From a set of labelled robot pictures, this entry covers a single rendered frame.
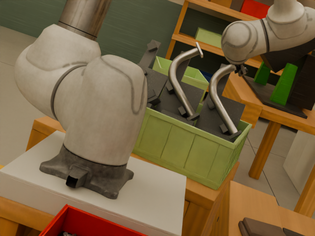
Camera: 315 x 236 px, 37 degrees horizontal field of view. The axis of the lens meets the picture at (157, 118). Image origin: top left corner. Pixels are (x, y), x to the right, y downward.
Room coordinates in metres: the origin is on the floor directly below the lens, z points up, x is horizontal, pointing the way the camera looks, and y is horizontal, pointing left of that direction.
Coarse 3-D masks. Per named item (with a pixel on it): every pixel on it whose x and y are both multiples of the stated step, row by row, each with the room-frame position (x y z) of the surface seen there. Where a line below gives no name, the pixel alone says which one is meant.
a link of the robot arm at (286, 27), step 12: (276, 0) 1.35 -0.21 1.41; (288, 0) 1.34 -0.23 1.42; (276, 12) 1.37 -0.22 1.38; (288, 12) 1.35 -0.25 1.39; (300, 12) 1.37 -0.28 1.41; (312, 12) 1.40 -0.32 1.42; (264, 24) 1.39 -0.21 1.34; (276, 24) 1.37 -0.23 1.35; (288, 24) 1.36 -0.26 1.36; (300, 24) 1.37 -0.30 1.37; (312, 24) 1.38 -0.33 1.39; (276, 36) 1.38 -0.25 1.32; (288, 36) 1.37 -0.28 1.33; (300, 36) 1.38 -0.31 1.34; (312, 36) 1.40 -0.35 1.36; (276, 48) 1.40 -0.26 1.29; (288, 48) 1.42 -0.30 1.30
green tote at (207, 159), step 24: (144, 120) 1.53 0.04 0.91; (168, 120) 1.50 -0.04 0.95; (240, 120) 1.84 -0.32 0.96; (144, 144) 1.52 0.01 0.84; (168, 144) 1.50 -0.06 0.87; (192, 144) 1.48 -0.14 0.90; (216, 144) 1.46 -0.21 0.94; (240, 144) 1.64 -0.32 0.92; (168, 168) 1.49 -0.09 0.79; (192, 168) 1.47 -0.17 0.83; (216, 168) 1.45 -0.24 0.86
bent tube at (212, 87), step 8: (232, 64) 1.74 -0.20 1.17; (216, 72) 1.74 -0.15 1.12; (224, 72) 1.74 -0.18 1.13; (216, 80) 1.73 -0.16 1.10; (216, 88) 1.73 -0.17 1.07; (216, 96) 1.71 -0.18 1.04; (216, 104) 1.70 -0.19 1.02; (224, 112) 1.69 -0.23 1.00; (224, 120) 1.68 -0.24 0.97; (232, 128) 1.66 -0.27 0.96
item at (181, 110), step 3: (168, 84) 1.75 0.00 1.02; (168, 87) 1.74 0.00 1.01; (171, 87) 1.74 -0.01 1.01; (168, 90) 1.74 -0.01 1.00; (171, 90) 1.75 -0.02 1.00; (171, 93) 1.78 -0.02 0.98; (180, 108) 1.71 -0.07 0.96; (183, 108) 1.71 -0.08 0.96; (180, 111) 1.70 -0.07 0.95; (183, 111) 1.70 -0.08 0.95; (180, 114) 1.74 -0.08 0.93; (183, 114) 1.70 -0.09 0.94; (186, 114) 1.73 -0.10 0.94
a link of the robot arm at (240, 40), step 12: (240, 24) 1.35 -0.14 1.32; (252, 24) 1.39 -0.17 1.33; (228, 36) 1.35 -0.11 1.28; (240, 36) 1.34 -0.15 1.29; (252, 36) 1.34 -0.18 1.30; (264, 36) 1.38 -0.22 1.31; (228, 48) 1.36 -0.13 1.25; (240, 48) 1.34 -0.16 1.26; (252, 48) 1.37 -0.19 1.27; (264, 48) 1.39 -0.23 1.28; (240, 60) 1.44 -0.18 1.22
